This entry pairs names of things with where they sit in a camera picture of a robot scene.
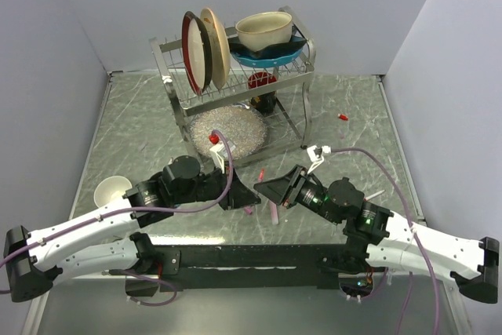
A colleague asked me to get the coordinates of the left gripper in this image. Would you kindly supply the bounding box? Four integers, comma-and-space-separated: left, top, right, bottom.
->
173, 162, 261, 209

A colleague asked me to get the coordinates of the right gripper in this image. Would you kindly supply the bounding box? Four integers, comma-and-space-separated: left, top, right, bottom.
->
253, 163, 342, 224

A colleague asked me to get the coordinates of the thick pink marker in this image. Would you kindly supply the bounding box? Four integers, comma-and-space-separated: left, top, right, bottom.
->
270, 202, 279, 225

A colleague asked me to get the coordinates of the white pen with red tip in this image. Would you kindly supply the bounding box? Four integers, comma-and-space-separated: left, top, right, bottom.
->
365, 190, 385, 201

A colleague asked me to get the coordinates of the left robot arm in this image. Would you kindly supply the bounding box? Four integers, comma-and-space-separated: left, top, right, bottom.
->
1, 155, 261, 303

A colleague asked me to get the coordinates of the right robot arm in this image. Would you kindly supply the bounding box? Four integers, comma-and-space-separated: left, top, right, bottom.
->
254, 166, 500, 304

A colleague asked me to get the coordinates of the black base bar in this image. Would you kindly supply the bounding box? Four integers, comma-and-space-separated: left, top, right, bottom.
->
125, 243, 389, 297

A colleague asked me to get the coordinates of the dark jar under rack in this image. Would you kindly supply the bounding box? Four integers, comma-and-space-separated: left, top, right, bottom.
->
249, 92, 277, 116

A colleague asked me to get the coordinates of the steel two-tier dish rack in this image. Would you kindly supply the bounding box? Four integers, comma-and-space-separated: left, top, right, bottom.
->
149, 6, 316, 168

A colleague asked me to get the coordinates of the red cup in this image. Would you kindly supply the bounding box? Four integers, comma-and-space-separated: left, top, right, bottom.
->
247, 71, 277, 89

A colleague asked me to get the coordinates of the white paper cup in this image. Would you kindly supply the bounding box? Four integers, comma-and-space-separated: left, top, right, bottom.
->
93, 176, 133, 207

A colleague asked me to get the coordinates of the blue dotted dish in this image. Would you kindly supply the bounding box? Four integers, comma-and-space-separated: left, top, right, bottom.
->
228, 35, 307, 68

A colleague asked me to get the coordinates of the beige plate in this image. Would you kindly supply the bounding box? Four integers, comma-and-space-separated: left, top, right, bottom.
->
200, 8, 231, 90

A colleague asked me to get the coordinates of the red-rimmed white plate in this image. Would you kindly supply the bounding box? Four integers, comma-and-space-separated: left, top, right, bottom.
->
181, 11, 213, 96

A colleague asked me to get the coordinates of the cream ceramic bowl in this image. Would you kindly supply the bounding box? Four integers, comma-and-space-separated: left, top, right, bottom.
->
235, 11, 293, 52

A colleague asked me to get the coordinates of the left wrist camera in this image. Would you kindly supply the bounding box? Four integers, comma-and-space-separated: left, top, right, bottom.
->
209, 132, 228, 170

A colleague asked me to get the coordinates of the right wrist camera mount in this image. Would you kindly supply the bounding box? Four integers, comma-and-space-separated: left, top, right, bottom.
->
307, 145, 332, 174

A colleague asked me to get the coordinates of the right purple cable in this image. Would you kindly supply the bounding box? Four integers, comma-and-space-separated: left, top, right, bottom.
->
321, 146, 444, 335

